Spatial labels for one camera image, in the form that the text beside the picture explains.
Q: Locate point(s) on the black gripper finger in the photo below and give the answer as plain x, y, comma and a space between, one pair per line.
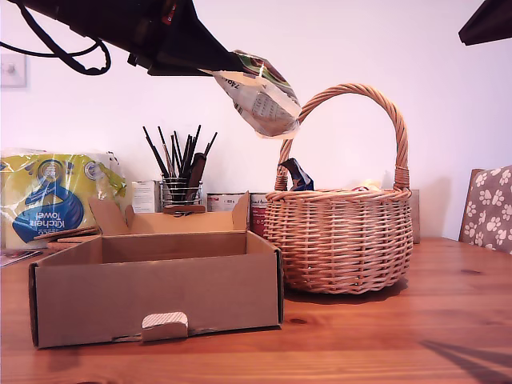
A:
188, 32
172, 68

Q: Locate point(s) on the white green Easter egg bag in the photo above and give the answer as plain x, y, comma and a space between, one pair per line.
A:
266, 104

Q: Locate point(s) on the dark blue Easter egg bag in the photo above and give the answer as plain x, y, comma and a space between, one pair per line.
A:
299, 176

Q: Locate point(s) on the brown cardboard box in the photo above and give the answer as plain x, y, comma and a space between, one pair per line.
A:
152, 296

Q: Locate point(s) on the pale yellow Easter egg bag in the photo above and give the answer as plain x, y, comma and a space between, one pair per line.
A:
370, 185

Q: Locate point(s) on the thin black stick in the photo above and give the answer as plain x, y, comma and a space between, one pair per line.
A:
164, 150
210, 144
192, 148
154, 150

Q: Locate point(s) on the small white carton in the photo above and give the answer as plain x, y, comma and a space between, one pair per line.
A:
144, 196

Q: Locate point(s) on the flat brown wooden block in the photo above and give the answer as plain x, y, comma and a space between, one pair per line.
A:
184, 209

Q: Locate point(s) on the red labelled jar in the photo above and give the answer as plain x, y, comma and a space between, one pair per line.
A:
258, 214

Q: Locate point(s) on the yellow kitchen towel pack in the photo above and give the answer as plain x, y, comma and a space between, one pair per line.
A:
48, 200

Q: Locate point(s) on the round cork coaster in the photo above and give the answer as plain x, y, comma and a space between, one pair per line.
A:
68, 233

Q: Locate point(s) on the red magazine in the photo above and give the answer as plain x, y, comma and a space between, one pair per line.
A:
16, 257

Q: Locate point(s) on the white wall light switch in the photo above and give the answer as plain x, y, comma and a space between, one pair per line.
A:
14, 71

